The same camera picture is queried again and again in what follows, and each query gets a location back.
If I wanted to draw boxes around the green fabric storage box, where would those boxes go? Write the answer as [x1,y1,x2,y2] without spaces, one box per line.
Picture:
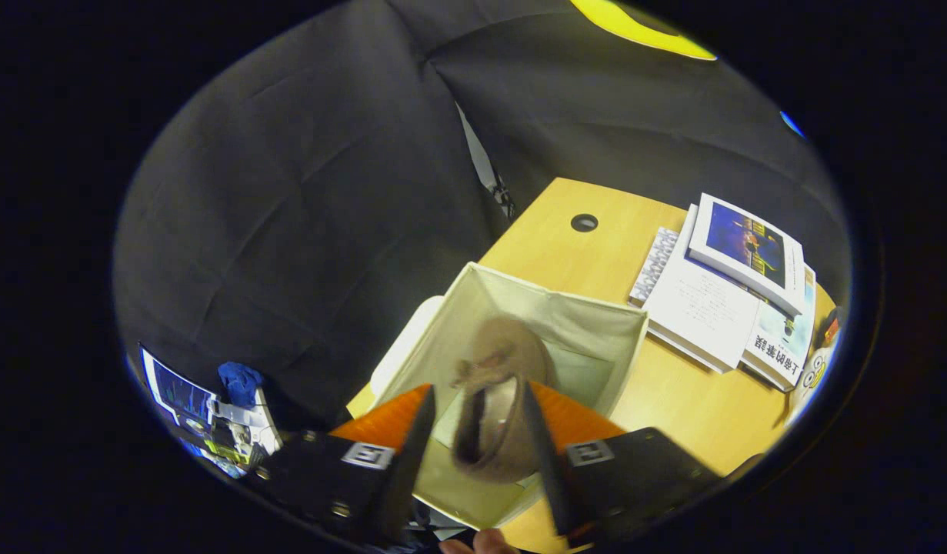
[369,262,649,530]

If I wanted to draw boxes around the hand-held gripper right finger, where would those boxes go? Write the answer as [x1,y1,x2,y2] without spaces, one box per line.
[522,381,724,543]

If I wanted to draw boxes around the blue cloth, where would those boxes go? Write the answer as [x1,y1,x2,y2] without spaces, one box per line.
[217,362,265,409]

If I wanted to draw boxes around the white device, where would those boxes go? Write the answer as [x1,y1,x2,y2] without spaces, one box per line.
[204,389,283,462]

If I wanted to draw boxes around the blue picture cover book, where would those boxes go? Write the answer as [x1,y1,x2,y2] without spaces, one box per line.
[687,192,806,316]

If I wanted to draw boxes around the white text cover book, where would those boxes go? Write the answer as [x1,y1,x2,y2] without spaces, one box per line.
[629,204,762,374]

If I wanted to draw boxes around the white plush seal toy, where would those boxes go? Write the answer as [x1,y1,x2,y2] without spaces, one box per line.
[785,350,839,428]

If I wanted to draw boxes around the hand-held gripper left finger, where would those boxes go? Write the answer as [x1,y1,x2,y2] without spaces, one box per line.
[246,383,437,547]

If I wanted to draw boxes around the brown fuzzy shoe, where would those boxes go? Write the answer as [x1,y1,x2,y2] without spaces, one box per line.
[452,314,559,484]

